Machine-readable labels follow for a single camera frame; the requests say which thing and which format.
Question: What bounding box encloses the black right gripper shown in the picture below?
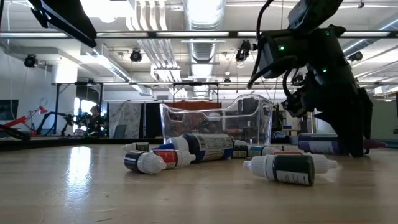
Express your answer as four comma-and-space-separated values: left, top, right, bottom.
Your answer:
282, 64, 374, 158

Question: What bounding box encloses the large purple dye bottle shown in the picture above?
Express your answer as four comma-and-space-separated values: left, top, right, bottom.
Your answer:
297, 133, 388, 156

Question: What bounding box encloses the clear plastic bin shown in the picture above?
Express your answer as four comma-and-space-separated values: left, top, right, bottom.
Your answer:
159, 94, 274, 146

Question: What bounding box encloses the small teal dye bottle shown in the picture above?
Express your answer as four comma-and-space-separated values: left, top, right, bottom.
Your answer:
248, 145, 278, 158

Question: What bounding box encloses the small black dye bottle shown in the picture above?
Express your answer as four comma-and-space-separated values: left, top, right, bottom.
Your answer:
121, 142, 150, 153
232, 144, 249, 159

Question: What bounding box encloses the large blue dye bottle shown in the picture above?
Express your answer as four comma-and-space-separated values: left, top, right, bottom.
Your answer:
152, 133, 234, 163

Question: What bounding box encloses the small navy dye bottle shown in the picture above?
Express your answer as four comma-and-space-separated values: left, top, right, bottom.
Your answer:
123, 150, 167, 175

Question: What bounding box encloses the grey-green partition panel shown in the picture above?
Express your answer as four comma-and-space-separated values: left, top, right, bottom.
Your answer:
373, 100, 398, 139

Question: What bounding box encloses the small dark green dye bottle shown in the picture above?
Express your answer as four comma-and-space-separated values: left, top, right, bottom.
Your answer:
243, 154, 315, 187

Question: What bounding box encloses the black overhead beam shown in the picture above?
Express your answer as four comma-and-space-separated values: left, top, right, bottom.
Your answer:
0, 30, 398, 39

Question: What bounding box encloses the red articulated desk lamp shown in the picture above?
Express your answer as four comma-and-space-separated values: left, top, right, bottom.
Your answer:
4, 105, 49, 128

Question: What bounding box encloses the person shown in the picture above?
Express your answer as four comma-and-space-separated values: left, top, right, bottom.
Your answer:
86, 105, 105, 136

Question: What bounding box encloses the marbled partition panel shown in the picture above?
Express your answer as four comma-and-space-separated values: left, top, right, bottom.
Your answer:
108, 102, 142, 139

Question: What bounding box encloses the grey chair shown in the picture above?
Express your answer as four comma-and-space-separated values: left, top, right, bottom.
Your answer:
114, 124, 128, 139

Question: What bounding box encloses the black partition panel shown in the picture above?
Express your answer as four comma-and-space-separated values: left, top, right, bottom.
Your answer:
144, 102, 162, 138

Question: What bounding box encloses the small red dye bottle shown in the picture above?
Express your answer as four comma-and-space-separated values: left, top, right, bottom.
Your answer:
151, 149, 197, 170

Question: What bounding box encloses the black background rig frame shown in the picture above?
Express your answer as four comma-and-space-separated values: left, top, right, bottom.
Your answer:
54, 81, 105, 138

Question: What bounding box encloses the dark wall monitor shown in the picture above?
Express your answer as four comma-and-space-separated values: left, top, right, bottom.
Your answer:
0, 99, 19, 121

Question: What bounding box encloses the black aluminium table frame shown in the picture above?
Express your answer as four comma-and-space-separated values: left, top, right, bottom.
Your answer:
0, 136, 398, 152

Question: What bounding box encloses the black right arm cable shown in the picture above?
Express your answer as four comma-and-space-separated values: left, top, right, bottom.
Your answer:
247, 0, 299, 98

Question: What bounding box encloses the silver ventilation duct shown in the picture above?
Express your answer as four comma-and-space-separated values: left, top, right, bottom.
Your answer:
183, 0, 226, 63

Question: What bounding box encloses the black hanging camera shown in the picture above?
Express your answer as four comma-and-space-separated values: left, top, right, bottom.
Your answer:
235, 39, 252, 63

